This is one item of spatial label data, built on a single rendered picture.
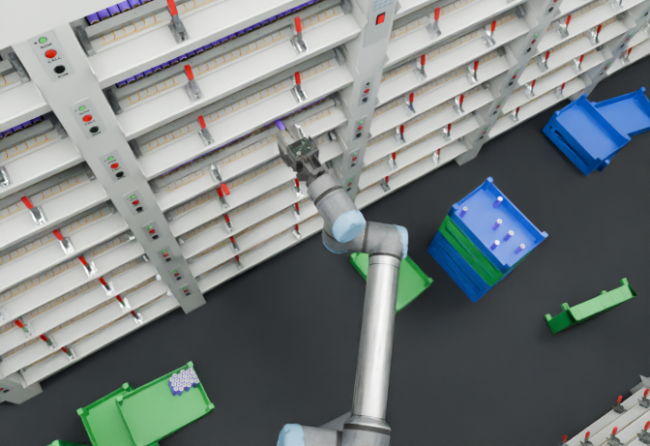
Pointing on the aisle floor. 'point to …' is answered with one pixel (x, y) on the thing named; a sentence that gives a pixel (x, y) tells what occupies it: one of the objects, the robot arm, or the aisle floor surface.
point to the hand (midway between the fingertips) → (281, 130)
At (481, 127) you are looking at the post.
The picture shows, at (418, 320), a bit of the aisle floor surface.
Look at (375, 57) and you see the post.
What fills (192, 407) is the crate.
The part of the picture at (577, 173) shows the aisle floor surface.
